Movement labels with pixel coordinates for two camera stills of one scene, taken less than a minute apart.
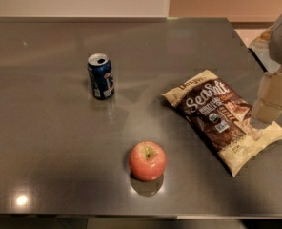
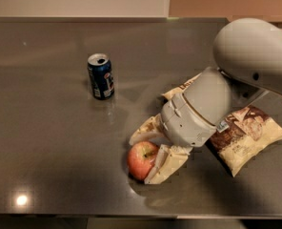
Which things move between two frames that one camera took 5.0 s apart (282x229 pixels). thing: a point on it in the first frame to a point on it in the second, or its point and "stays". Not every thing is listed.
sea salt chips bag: (222, 113) stays
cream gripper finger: (275, 94) to (168, 161)
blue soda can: (101, 76) stays
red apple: (147, 160) stays
